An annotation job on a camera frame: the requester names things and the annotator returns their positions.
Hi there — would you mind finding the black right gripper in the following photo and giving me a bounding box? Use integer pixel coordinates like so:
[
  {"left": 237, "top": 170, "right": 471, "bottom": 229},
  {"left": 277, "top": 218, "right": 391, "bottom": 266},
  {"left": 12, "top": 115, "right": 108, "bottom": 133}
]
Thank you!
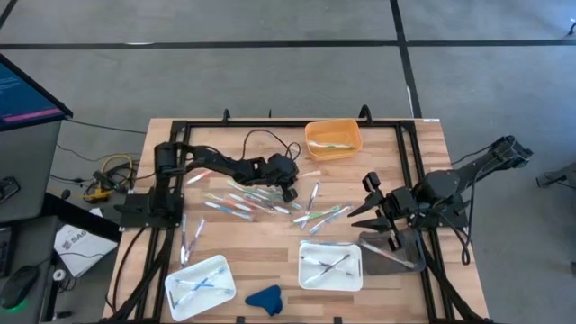
[{"left": 346, "top": 171, "right": 418, "bottom": 253}]

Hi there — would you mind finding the green packaged toothbrush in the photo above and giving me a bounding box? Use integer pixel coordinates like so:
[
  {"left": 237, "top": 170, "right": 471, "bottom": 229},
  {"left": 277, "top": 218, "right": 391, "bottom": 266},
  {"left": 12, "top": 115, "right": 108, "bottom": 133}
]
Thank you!
[
  {"left": 292, "top": 205, "right": 342, "bottom": 225},
  {"left": 308, "top": 139, "right": 356, "bottom": 151}
]

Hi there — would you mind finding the teal packaged toothbrush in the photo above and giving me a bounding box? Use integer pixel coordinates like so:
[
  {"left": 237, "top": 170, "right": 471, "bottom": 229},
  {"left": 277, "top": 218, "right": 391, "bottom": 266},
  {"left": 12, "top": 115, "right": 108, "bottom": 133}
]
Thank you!
[{"left": 226, "top": 179, "right": 272, "bottom": 203}]

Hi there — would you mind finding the dark transparent plastic bin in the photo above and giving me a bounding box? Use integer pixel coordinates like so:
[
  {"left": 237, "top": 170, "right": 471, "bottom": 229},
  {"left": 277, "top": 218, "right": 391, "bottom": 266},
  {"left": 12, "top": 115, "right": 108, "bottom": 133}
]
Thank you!
[{"left": 357, "top": 227, "right": 428, "bottom": 277}]

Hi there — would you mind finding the orange plastic bin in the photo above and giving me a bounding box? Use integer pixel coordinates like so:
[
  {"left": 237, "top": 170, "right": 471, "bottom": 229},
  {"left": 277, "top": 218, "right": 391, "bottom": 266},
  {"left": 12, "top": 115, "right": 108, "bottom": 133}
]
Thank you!
[{"left": 304, "top": 118, "right": 364, "bottom": 162}]

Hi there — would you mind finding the white plastic bin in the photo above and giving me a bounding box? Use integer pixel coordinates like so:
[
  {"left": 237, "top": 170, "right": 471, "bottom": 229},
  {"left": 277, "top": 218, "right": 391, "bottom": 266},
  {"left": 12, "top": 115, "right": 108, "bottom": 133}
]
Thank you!
[
  {"left": 298, "top": 242, "right": 365, "bottom": 293},
  {"left": 163, "top": 254, "right": 238, "bottom": 322}
]

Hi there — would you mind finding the blue cloth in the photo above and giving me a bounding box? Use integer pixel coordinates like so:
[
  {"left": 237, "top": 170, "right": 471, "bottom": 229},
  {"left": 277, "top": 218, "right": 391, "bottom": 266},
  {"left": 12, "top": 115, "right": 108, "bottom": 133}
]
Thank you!
[{"left": 244, "top": 283, "right": 284, "bottom": 317}]

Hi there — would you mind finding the white printed paper bag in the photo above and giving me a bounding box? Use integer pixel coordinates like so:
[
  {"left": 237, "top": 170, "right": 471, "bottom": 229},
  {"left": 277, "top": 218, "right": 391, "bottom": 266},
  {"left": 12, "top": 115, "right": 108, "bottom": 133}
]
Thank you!
[{"left": 52, "top": 223, "right": 119, "bottom": 278}]

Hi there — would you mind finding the grey desk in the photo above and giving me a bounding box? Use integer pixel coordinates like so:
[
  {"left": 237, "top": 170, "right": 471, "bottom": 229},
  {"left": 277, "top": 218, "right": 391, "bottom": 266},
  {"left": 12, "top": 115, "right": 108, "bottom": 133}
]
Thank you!
[{"left": 0, "top": 119, "right": 64, "bottom": 225}]

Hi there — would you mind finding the computer monitor with blue screen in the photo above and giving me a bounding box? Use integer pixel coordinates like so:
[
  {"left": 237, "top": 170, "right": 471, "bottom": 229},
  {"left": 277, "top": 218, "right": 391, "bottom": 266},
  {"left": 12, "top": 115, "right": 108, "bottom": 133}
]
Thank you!
[{"left": 0, "top": 52, "right": 75, "bottom": 133}]

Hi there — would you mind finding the black desk device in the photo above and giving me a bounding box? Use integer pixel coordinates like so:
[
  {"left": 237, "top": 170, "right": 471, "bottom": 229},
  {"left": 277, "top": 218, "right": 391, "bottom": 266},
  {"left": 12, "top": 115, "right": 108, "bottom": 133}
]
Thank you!
[{"left": 0, "top": 175, "right": 22, "bottom": 203}]

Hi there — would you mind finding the black keyboard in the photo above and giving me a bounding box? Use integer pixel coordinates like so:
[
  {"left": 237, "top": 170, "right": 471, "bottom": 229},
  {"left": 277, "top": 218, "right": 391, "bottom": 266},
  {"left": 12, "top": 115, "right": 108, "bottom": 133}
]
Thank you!
[{"left": 0, "top": 224, "right": 19, "bottom": 278}]

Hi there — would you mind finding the black computer mouse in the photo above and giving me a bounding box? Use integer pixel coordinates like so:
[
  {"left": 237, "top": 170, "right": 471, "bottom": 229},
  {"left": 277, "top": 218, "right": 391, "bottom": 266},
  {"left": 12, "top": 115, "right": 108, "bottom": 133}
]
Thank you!
[{"left": 0, "top": 264, "right": 41, "bottom": 311}]

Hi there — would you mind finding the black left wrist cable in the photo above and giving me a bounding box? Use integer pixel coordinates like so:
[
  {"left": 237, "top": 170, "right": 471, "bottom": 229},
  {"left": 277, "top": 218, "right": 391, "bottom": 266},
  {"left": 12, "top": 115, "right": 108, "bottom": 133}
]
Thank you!
[{"left": 241, "top": 128, "right": 302, "bottom": 162}]

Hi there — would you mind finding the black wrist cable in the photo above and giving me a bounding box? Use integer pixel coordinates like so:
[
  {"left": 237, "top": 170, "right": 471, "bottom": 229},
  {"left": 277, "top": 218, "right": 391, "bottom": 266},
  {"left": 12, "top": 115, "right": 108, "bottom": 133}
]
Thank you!
[
  {"left": 445, "top": 143, "right": 496, "bottom": 266},
  {"left": 241, "top": 128, "right": 302, "bottom": 162}
]

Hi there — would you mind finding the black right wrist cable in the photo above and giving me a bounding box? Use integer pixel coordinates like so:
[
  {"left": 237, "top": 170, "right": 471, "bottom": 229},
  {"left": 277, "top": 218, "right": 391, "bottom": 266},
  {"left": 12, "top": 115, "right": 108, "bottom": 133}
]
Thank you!
[{"left": 445, "top": 143, "right": 496, "bottom": 266}]

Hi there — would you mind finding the yellow cable coil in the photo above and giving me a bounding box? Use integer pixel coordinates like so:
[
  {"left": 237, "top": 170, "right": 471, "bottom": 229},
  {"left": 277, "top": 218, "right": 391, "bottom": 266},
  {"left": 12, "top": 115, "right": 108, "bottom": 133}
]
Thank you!
[{"left": 83, "top": 154, "right": 135, "bottom": 203}]

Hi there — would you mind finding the thin black floor cable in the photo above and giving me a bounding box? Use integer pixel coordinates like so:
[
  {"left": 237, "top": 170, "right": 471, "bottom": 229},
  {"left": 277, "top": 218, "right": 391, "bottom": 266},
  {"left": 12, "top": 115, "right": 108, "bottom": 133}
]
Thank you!
[{"left": 66, "top": 116, "right": 149, "bottom": 136}]

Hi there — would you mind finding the thick black power cable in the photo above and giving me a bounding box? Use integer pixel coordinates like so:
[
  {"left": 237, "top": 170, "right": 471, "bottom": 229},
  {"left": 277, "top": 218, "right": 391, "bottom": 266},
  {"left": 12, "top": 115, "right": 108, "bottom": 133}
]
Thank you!
[{"left": 103, "top": 227, "right": 148, "bottom": 316}]

